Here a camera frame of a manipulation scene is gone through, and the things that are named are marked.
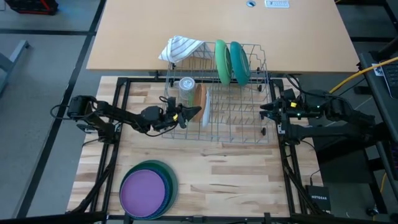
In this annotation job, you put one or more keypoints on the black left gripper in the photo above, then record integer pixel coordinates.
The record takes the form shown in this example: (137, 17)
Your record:
(168, 118)

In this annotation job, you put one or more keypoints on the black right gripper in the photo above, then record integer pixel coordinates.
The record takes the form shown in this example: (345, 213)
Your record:
(289, 110)

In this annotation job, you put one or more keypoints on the orange divided plate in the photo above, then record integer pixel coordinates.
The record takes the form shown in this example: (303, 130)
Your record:
(199, 102)

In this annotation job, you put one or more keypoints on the white plate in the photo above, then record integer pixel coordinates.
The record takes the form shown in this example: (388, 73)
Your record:
(206, 109)

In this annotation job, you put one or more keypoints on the teal plate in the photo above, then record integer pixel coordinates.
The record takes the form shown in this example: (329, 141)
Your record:
(240, 63)

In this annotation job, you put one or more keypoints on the light green plate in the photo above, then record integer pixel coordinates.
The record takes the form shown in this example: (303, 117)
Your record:
(223, 62)

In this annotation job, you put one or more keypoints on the dark green plate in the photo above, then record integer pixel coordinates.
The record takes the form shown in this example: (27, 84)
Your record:
(173, 183)

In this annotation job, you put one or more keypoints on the purple plate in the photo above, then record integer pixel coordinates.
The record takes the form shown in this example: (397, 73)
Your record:
(143, 193)

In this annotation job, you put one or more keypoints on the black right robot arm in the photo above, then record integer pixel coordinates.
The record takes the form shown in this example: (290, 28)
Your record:
(326, 132)

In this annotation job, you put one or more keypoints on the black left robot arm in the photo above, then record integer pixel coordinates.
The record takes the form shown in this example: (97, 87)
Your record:
(124, 115)

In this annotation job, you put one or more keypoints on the clear glass cup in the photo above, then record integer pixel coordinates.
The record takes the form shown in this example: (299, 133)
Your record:
(186, 88)

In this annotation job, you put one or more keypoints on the white striped dish towel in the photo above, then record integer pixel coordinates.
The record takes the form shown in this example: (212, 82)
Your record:
(180, 49)

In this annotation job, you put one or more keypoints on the beige wooden table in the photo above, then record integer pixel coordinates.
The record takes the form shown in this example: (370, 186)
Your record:
(140, 31)

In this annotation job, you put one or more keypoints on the dark grey desk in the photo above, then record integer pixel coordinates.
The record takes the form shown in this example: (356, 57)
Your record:
(377, 99)

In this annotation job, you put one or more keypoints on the white power strip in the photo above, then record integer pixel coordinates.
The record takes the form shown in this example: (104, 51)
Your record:
(276, 3)

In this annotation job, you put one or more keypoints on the white printed sticker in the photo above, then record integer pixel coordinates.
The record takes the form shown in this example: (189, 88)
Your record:
(378, 70)

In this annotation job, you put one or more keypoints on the black keyboard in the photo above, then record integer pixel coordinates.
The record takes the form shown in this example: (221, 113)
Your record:
(392, 81)

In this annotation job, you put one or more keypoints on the grey metal desk leg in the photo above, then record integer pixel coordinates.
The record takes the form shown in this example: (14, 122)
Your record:
(15, 51)

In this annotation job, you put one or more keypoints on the red and black toolbox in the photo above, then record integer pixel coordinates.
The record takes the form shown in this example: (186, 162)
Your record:
(31, 7)

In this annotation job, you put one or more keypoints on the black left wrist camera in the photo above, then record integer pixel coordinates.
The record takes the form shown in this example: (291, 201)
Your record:
(171, 102)

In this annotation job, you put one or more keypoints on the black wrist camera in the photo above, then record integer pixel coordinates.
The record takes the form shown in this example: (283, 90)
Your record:
(171, 102)
(289, 94)

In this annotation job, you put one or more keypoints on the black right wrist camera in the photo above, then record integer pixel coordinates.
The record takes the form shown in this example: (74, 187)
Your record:
(289, 94)

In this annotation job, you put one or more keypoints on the black metal table frame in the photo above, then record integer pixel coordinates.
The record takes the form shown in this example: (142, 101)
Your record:
(140, 80)

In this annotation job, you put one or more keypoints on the black Netgear network switch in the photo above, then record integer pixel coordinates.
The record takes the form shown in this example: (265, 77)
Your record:
(317, 199)

